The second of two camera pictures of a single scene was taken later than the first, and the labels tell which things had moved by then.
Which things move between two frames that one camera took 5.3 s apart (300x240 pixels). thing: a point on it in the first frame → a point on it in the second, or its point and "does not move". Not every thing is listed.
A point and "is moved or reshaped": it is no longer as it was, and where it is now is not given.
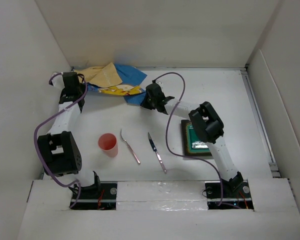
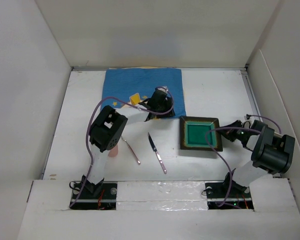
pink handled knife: [153, 145] does not move
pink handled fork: [136, 157] does not move
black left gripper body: [82, 89] → [165, 107]
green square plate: [193, 146] is moved or reshaped
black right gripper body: [148, 102] → [232, 134]
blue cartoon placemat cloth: [115, 79] is moved or reshaped
